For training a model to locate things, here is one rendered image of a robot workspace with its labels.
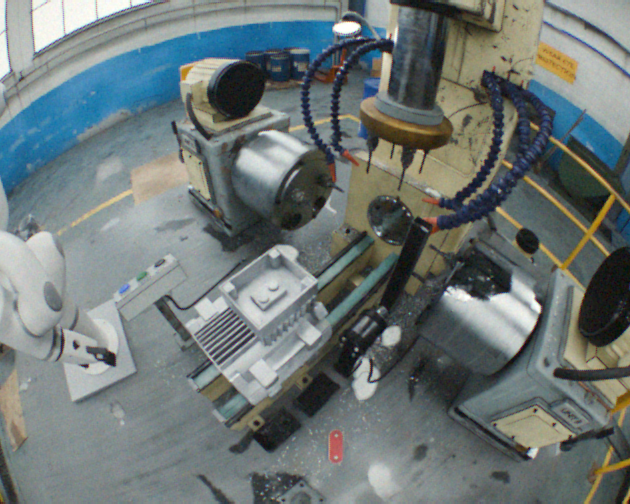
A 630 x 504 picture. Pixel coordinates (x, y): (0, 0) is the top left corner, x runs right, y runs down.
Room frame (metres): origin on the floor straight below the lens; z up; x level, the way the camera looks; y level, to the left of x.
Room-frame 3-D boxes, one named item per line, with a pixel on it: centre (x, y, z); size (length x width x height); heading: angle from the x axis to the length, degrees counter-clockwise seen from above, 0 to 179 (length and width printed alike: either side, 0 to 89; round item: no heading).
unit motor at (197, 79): (0.86, 0.37, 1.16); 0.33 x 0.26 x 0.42; 49
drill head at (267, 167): (0.70, 0.14, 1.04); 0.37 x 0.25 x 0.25; 49
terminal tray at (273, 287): (0.24, 0.07, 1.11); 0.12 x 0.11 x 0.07; 139
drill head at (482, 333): (0.25, -0.38, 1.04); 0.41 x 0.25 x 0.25; 49
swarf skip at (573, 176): (2.69, -4.14, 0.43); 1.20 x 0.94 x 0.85; 41
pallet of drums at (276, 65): (5.56, 0.91, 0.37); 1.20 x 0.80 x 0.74; 124
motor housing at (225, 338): (0.21, 0.09, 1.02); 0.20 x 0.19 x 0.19; 139
